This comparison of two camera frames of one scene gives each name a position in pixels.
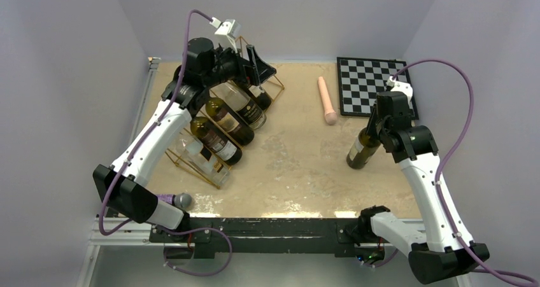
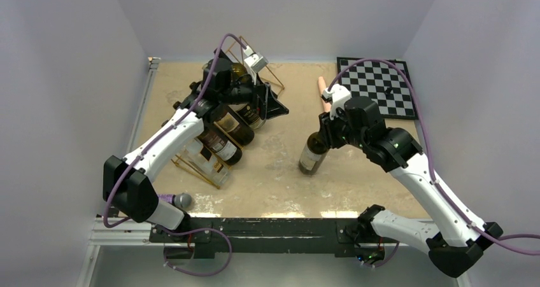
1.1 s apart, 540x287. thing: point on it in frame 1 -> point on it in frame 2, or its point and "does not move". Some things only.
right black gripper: (371, 128) -> (327, 125)
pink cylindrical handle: (330, 116) does not move
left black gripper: (259, 70) -> (263, 100)
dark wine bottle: (229, 121) does not move
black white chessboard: (360, 79) does not move
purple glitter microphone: (181, 200) does not move
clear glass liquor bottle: (192, 149) does not move
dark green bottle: (362, 150) -> (314, 151)
